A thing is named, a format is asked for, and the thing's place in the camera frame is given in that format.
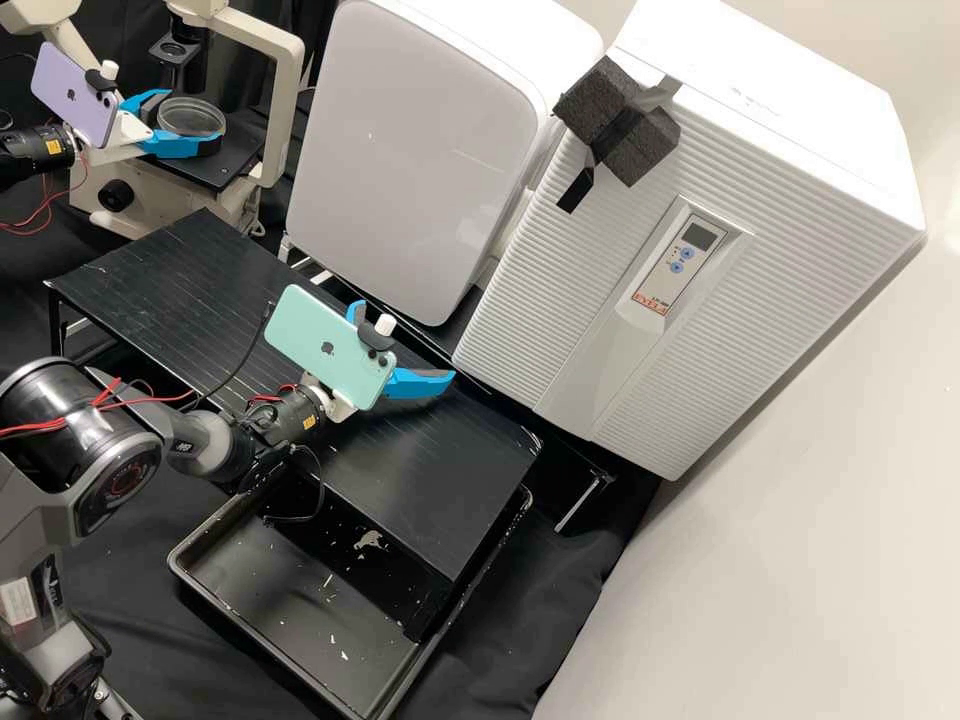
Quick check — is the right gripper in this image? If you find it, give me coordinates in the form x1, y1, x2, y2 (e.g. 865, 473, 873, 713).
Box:
318, 299, 458, 423

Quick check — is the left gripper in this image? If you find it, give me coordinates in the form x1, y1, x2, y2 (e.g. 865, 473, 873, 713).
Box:
112, 87, 227, 162

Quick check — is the petri dish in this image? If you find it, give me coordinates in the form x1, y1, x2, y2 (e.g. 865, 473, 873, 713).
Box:
155, 95, 226, 144

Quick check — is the cream microscope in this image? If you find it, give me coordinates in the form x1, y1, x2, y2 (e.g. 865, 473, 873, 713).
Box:
0, 0, 309, 235

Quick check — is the black platform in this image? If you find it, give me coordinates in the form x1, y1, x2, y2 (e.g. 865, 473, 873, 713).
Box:
299, 254, 624, 538
43, 207, 543, 639

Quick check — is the white box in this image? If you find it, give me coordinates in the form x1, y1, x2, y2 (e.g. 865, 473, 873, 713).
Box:
284, 0, 605, 329

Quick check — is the incubator door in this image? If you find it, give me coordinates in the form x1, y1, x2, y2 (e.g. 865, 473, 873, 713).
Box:
452, 52, 929, 483

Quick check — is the black tray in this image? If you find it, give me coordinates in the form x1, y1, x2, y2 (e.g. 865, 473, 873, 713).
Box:
166, 479, 535, 720

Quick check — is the white incubator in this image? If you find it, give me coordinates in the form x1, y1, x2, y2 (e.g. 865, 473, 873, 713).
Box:
524, 0, 929, 234

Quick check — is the right wrist camera phone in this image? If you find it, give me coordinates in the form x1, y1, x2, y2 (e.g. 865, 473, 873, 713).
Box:
264, 283, 400, 412

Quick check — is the wrist camera phone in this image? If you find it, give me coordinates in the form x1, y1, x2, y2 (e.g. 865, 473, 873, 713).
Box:
264, 283, 400, 412
29, 41, 127, 149

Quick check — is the left wrist camera phone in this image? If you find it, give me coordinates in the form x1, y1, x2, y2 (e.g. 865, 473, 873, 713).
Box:
29, 41, 127, 149

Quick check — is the black braided cable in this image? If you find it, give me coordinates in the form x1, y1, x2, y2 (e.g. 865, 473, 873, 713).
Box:
251, 442, 329, 526

